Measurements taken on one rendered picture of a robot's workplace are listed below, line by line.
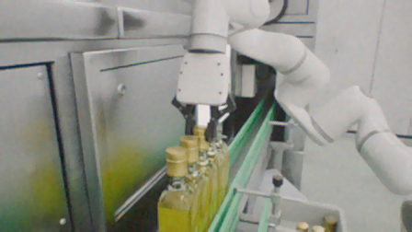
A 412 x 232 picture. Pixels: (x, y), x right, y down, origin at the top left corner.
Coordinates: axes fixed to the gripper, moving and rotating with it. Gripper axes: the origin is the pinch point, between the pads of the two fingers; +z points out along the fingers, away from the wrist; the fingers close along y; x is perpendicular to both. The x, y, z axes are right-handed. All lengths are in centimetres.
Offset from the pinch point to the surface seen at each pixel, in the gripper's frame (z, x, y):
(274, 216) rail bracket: 21.1, 19.5, 14.6
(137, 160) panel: 7.6, -2.1, -12.7
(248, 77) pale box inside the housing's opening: -24, 108, -13
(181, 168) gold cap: 5.7, -11.4, 1.3
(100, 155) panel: 4.7, -15.1, -11.8
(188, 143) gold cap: 1.9, -7.0, 0.5
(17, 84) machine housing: -5.5, -27.8, -15.7
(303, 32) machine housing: -44, 90, 15
